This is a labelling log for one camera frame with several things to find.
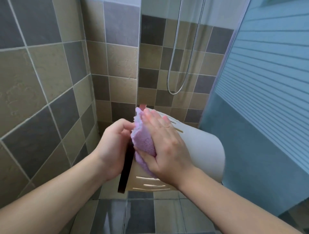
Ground purple fluffy cleaning cloth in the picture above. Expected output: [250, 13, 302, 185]
[130, 107, 158, 179]

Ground silver metal shower hose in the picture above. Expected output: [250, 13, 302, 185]
[167, 0, 206, 95]

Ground person's left forearm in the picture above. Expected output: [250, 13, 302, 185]
[0, 152, 108, 234]

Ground person's left hand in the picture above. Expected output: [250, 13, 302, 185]
[93, 118, 136, 182]

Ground person's right hand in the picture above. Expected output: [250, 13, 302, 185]
[134, 108, 196, 190]

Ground person's right forearm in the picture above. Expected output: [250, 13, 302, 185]
[178, 166, 303, 234]

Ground white plastic bin with dark rim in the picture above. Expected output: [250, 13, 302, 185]
[117, 104, 226, 194]

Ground frosted striped glass shower door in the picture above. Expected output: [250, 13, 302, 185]
[198, 0, 309, 217]

